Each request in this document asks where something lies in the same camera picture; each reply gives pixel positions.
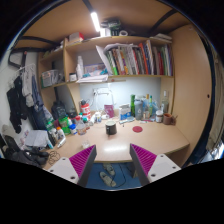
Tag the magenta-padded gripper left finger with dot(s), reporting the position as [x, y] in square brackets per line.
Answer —
[81, 160]

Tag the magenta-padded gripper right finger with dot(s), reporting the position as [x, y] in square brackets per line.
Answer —
[143, 160]

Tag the silver metal cylinder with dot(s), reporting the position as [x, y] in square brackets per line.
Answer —
[61, 142]

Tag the grey slipper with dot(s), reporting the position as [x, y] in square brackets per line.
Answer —
[109, 169]
[107, 179]

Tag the flat round red coaster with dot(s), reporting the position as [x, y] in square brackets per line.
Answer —
[137, 129]

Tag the white jar with blue lid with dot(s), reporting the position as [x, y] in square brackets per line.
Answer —
[73, 129]

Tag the white bottle with orange cap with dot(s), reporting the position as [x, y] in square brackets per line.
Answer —
[60, 134]

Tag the green plastic container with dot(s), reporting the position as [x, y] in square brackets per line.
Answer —
[64, 124]

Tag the light blue hairbrush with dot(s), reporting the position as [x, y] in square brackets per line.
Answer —
[127, 121]

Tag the black mug white inside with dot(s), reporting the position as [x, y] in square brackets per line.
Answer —
[111, 128]

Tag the small white blue-label bottle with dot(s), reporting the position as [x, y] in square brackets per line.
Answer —
[97, 117]

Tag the white-lidded brown jar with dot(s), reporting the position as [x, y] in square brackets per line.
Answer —
[159, 116]

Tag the brown mug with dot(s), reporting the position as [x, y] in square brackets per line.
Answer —
[167, 118]

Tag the white paper sheet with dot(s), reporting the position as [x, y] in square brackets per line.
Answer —
[36, 138]

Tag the red and white canister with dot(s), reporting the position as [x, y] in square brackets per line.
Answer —
[85, 110]

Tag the grey bottle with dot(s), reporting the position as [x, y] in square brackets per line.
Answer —
[138, 109]

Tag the blue and white carton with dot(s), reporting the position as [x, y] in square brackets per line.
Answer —
[124, 112]

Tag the yellow-capped clear bottle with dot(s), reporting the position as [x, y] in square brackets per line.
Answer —
[147, 106]

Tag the green-capped clear bottle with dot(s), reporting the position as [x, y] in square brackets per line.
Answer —
[151, 106]

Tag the green bottle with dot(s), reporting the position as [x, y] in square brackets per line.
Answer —
[132, 105]

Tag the magenta pouch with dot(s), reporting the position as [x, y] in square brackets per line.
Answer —
[109, 111]

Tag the clear glass bottle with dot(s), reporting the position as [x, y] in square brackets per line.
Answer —
[164, 103]

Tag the black bag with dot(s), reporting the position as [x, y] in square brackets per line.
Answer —
[20, 155]

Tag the white power strip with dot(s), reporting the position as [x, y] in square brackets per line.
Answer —
[100, 92]

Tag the hanging clothes group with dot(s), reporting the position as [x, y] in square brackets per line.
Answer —
[18, 100]

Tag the ceiling light tube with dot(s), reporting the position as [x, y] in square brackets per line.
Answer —
[95, 21]

